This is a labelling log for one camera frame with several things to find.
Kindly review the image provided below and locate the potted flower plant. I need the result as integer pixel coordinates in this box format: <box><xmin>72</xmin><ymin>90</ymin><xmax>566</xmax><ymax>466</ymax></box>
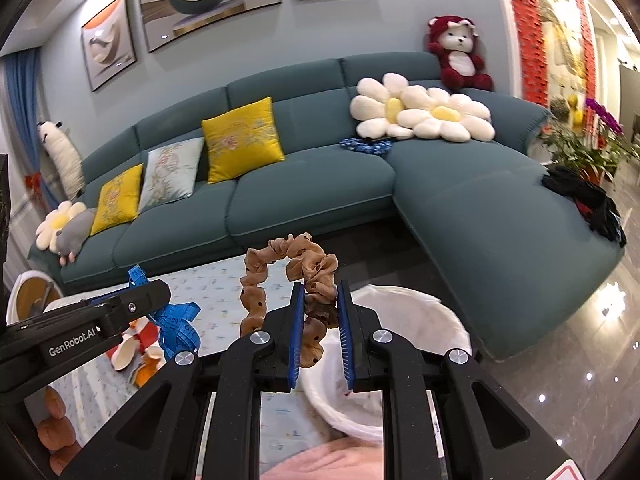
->
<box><xmin>540</xmin><ymin>96</ymin><xmax>639</xmax><ymax>184</ymax></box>

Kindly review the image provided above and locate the teal sectional sofa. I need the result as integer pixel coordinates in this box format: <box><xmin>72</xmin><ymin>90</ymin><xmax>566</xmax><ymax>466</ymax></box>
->
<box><xmin>28</xmin><ymin>52</ymin><xmax>624</xmax><ymax>360</ymax></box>

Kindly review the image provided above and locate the red paper decoration wall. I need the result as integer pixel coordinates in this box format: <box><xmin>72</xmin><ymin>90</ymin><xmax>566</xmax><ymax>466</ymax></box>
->
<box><xmin>511</xmin><ymin>0</ymin><xmax>548</xmax><ymax>106</ymax></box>

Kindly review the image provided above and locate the orange snack wrapper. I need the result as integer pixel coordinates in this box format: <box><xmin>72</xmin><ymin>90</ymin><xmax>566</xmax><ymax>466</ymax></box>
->
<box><xmin>106</xmin><ymin>318</ymin><xmax>166</xmax><ymax>388</ymax></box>

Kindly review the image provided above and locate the blue patterned cloth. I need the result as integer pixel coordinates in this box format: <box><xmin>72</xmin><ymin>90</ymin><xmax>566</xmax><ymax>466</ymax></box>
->
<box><xmin>340</xmin><ymin>138</ymin><xmax>394</xmax><ymax>157</ymax></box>

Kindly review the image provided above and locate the blue curtain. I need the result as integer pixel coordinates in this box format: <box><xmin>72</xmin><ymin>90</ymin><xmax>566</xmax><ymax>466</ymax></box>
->
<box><xmin>3</xmin><ymin>48</ymin><xmax>56</xmax><ymax>208</ymax></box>

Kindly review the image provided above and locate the grey paw plush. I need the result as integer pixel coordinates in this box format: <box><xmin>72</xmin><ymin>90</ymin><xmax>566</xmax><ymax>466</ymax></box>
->
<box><xmin>56</xmin><ymin>208</ymin><xmax>96</xmax><ymax>266</ymax></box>

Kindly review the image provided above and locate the black garment on sofa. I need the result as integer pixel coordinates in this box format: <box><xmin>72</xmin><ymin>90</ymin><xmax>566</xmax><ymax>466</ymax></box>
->
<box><xmin>541</xmin><ymin>167</ymin><xmax>627</xmax><ymax>248</ymax></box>

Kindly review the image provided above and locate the round white side table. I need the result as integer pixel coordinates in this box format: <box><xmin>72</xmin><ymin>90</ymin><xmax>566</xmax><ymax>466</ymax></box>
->
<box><xmin>6</xmin><ymin>270</ymin><xmax>63</xmax><ymax>325</ymax></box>

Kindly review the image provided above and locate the left framed wall picture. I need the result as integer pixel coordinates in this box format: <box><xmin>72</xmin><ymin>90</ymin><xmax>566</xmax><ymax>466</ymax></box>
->
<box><xmin>81</xmin><ymin>0</ymin><xmax>137</xmax><ymax>92</ymax></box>

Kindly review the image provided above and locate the small white daisy cushion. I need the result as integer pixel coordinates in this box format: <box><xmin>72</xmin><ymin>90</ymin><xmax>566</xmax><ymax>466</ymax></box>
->
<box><xmin>36</xmin><ymin>200</ymin><xmax>87</xmax><ymax>252</ymax></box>

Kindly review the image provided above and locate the light blue embroidered cushion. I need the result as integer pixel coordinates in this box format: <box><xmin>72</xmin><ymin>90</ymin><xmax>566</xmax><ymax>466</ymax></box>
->
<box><xmin>138</xmin><ymin>136</ymin><xmax>204</xmax><ymax>214</ymax></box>

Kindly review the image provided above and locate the white sheep plush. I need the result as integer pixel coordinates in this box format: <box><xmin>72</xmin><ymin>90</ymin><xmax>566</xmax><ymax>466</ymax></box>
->
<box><xmin>37</xmin><ymin>120</ymin><xmax>85</xmax><ymax>200</ymax></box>

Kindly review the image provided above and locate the light patterned tablecloth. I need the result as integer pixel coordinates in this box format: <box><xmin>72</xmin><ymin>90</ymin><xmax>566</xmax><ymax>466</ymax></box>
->
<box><xmin>44</xmin><ymin>253</ymin><xmax>386</xmax><ymax>476</ymax></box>

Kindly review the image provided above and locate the white daisy cushion left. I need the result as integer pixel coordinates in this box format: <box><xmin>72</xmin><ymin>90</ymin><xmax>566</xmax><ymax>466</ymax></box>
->
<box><xmin>349</xmin><ymin>73</ymin><xmax>431</xmax><ymax>141</ymax></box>

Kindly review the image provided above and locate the large yellow embroidered cushion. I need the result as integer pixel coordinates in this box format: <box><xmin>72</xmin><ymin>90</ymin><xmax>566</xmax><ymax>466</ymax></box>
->
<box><xmin>201</xmin><ymin>96</ymin><xmax>285</xmax><ymax>184</ymax></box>

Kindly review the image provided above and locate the small yellow embroidered cushion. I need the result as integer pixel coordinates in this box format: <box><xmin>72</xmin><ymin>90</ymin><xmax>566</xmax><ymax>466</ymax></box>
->
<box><xmin>90</xmin><ymin>164</ymin><xmax>143</xmax><ymax>236</ymax></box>

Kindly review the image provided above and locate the white daisy cushion right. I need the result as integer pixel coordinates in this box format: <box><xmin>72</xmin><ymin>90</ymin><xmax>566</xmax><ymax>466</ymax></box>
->
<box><xmin>396</xmin><ymin>86</ymin><xmax>496</xmax><ymax>143</ymax></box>

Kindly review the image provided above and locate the brown polka dot scrunchie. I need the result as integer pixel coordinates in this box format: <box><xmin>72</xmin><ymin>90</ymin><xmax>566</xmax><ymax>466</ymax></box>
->
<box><xmin>240</xmin><ymin>233</ymin><xmax>338</xmax><ymax>368</ymax></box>

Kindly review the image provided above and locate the red bear plush toy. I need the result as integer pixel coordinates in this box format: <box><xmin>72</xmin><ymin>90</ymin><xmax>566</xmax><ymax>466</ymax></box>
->
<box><xmin>425</xmin><ymin>15</ymin><xmax>494</xmax><ymax>91</ymax></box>

